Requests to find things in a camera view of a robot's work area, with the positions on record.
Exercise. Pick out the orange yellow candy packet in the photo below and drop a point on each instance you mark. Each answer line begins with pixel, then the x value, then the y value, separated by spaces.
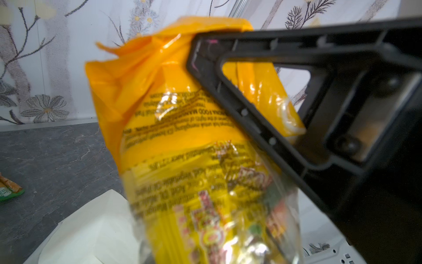
pixel 200 191

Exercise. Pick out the white paper bag red flower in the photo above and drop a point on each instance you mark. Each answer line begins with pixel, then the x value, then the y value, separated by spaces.
pixel 100 232

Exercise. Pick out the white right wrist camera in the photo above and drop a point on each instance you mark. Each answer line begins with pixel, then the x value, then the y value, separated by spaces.
pixel 340 253

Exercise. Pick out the red green snack packet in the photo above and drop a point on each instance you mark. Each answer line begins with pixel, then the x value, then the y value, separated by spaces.
pixel 9 189

